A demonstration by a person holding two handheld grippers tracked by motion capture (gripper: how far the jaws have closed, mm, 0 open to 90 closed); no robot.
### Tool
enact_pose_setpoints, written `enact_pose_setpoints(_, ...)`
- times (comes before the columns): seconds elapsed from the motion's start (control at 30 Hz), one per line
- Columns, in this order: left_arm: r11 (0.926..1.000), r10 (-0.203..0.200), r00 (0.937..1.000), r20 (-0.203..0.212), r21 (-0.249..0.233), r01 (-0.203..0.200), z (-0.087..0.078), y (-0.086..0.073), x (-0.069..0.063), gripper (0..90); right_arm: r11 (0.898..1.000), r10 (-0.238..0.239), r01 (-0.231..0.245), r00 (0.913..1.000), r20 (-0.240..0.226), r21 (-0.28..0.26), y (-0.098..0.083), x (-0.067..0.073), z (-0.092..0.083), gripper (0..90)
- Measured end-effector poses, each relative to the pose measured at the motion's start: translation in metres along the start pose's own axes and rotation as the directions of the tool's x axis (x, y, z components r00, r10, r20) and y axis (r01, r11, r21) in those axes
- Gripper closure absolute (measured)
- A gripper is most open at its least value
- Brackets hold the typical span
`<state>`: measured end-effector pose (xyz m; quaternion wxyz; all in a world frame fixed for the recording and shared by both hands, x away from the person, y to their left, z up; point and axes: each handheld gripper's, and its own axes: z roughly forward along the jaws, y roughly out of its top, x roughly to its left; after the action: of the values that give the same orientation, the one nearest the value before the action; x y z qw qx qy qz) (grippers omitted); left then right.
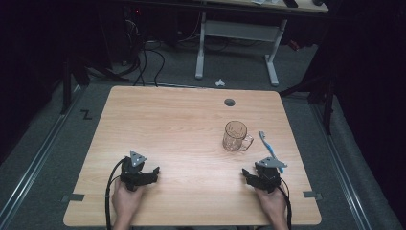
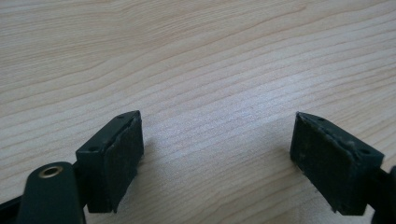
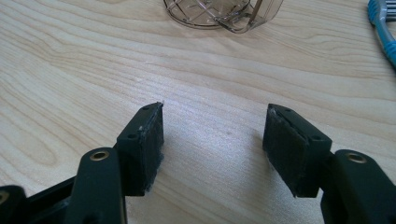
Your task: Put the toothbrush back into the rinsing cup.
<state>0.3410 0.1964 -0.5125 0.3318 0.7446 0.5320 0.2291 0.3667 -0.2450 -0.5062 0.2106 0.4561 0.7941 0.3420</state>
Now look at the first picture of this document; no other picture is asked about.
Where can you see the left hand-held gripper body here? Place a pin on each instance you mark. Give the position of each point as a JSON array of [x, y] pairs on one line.
[[132, 174]]

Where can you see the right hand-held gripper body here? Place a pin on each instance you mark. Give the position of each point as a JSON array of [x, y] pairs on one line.
[[270, 177]]

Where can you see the blue toothbrush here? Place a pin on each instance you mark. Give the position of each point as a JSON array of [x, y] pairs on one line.
[[266, 145]]

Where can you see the transparent brown cup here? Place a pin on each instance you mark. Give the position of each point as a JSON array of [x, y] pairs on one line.
[[234, 137]]

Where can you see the person's right hand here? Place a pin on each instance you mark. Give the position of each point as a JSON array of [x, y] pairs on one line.
[[274, 204]]

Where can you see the person's left hand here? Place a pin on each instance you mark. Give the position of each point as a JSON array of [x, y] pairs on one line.
[[125, 202]]

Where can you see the grey tape strip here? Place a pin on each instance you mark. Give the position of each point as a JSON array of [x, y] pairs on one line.
[[75, 197], [311, 194]]

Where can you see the black zigzag floor tape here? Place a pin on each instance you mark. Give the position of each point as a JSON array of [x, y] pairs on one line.
[[86, 114]]

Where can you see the grey round table grommet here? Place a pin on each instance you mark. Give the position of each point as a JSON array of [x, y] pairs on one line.
[[229, 102]]

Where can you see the black metal stand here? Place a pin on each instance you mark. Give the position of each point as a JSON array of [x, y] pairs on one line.
[[66, 86], [328, 105]]

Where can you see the small white floor object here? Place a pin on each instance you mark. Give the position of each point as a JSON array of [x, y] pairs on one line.
[[220, 83]]

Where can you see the small red object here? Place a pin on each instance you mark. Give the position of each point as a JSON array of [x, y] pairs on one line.
[[294, 45]]

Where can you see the dark computer tower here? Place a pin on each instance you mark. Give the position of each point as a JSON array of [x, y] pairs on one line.
[[132, 32]]

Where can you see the white-legged wooden desk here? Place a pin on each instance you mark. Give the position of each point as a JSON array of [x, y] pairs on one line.
[[239, 30]]

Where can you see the black object on desk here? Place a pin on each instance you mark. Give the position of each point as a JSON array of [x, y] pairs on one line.
[[290, 3]]

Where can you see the metal floor rail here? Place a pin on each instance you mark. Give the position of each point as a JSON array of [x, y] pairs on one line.
[[344, 179], [35, 159]]

